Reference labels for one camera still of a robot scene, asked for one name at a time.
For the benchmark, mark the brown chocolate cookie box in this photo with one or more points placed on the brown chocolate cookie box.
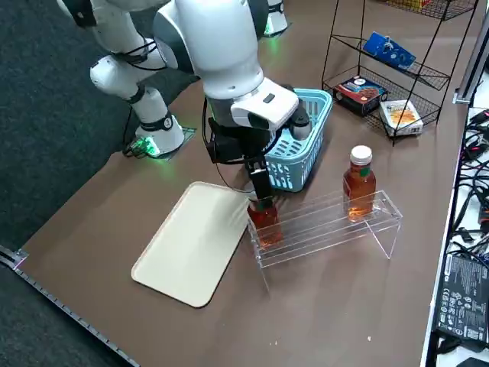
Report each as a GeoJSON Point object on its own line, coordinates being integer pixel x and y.
{"type": "Point", "coordinates": [359, 93]}

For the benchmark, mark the metal table edge rail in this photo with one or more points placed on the metal table edge rail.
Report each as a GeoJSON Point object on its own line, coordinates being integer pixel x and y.
{"type": "Point", "coordinates": [57, 298]}

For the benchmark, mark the cream rectangular tray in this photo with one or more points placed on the cream rectangular tray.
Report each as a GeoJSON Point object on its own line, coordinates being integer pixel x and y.
{"type": "Point", "coordinates": [191, 244]}

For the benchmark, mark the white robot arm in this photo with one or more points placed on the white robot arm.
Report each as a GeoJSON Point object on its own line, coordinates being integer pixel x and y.
{"type": "Point", "coordinates": [277, 19]}
{"type": "Point", "coordinates": [217, 49]}

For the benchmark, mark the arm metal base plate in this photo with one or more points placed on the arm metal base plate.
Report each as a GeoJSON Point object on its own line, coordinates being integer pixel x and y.
{"type": "Point", "coordinates": [189, 132]}

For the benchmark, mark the blue Oreo cookie pack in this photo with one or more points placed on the blue Oreo cookie pack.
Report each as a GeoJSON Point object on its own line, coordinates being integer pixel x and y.
{"type": "Point", "coordinates": [389, 51]}

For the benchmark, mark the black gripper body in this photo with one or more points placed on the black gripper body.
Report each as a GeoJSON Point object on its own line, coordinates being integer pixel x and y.
{"type": "Point", "coordinates": [233, 147]}

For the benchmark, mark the yellow biscuit box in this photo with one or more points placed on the yellow biscuit box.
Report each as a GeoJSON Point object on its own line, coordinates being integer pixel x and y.
{"type": "Point", "coordinates": [414, 3]}

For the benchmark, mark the white cracker box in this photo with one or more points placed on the white cracker box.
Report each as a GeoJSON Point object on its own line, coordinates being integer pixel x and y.
{"type": "Point", "coordinates": [401, 118]}

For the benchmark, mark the amber tea bottle white cap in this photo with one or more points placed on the amber tea bottle white cap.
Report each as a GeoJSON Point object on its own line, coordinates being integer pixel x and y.
{"type": "Point", "coordinates": [267, 225]}
{"type": "Point", "coordinates": [359, 191]}

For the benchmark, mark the clear acrylic beverage shelf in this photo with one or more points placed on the clear acrylic beverage shelf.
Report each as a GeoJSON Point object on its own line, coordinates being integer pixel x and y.
{"type": "Point", "coordinates": [324, 233]}

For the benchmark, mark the light blue plastic shopping basket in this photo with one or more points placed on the light blue plastic shopping basket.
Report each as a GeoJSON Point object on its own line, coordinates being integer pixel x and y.
{"type": "Point", "coordinates": [302, 164]}

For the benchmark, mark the black labelled power adapter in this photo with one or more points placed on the black labelled power adapter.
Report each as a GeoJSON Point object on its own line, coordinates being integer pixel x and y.
{"type": "Point", "coordinates": [464, 298]}

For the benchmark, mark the aluminium profile post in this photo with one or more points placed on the aluminium profile post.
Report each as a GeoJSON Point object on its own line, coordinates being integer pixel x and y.
{"type": "Point", "coordinates": [473, 57]}

